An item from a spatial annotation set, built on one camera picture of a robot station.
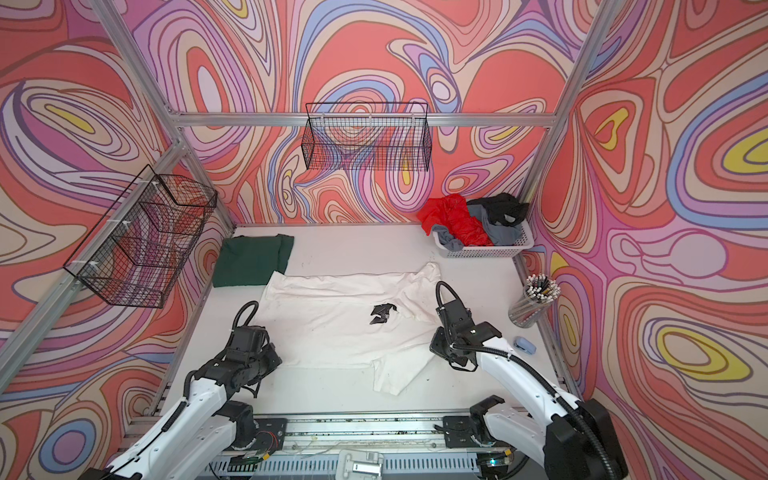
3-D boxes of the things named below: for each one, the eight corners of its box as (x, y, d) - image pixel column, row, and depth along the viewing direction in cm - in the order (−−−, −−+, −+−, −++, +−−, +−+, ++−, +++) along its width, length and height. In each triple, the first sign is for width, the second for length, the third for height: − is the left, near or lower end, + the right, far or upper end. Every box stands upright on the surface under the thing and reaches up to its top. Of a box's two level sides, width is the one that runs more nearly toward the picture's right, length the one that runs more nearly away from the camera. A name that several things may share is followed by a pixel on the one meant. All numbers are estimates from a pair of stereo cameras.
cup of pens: (511, 328, 94) (534, 299, 80) (505, 305, 100) (525, 273, 85) (537, 328, 94) (564, 298, 80) (529, 305, 100) (553, 273, 85)
